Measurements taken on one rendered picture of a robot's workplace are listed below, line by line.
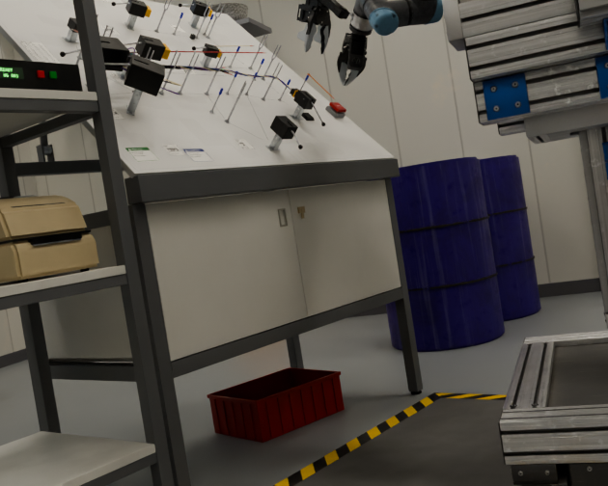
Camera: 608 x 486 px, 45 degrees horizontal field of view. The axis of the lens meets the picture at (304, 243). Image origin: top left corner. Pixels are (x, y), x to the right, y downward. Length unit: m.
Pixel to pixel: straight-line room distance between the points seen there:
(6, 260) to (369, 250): 1.31
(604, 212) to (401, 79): 3.14
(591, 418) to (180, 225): 1.06
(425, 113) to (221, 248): 2.98
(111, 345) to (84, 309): 0.14
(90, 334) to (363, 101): 3.22
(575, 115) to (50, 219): 1.18
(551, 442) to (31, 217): 1.18
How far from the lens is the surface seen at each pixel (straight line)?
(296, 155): 2.29
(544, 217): 4.71
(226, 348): 1.99
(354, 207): 2.50
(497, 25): 1.65
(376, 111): 4.87
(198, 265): 1.94
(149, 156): 1.90
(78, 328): 2.09
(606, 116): 1.75
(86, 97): 1.75
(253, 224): 2.10
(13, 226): 1.66
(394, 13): 2.19
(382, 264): 2.60
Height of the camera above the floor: 0.70
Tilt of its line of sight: 2 degrees down
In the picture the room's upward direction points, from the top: 9 degrees counter-clockwise
